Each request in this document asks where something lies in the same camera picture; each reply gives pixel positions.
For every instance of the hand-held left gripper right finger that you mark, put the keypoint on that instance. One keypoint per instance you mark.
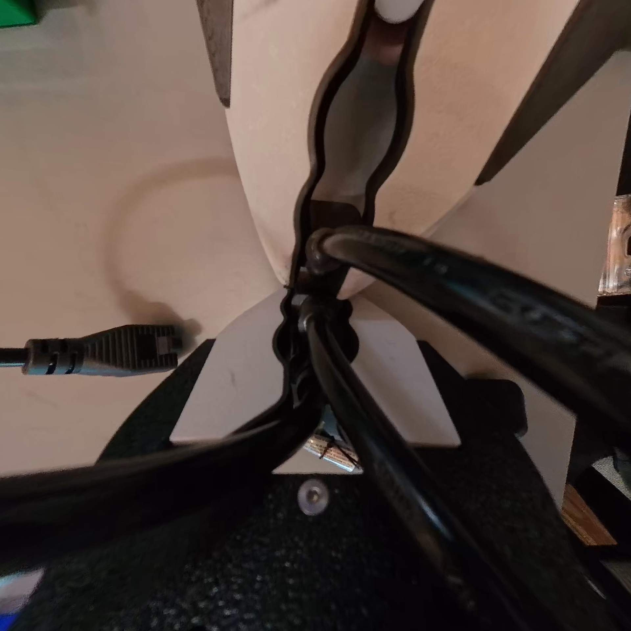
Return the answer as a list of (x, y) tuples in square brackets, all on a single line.
[(409, 379)]

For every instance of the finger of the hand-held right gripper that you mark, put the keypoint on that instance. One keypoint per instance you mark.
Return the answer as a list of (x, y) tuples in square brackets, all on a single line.
[(458, 98), (276, 98)]

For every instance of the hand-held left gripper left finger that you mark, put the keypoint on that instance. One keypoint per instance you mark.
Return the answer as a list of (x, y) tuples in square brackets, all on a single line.
[(231, 374)]

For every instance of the clear plastic packet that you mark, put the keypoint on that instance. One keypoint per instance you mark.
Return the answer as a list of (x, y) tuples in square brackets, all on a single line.
[(618, 246)]

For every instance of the green flat board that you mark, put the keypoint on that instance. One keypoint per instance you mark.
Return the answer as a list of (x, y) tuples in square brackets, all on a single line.
[(15, 10)]

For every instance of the blue plastic bin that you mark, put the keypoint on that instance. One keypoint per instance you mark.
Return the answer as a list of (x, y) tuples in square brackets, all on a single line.
[(10, 622)]

